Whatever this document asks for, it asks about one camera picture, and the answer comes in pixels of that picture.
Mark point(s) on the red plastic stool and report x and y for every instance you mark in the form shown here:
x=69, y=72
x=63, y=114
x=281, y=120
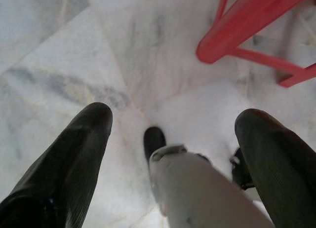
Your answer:
x=247, y=23

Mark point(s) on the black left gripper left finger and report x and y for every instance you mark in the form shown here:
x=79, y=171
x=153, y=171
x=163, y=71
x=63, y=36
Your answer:
x=61, y=168

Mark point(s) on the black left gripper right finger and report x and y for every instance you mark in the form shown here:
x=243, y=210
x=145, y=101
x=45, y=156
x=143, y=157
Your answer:
x=279, y=168

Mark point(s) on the black robot foot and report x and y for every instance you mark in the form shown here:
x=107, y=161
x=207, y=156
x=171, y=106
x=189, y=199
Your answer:
x=153, y=139

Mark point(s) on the silver robot leg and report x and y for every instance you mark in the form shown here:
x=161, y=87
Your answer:
x=197, y=193

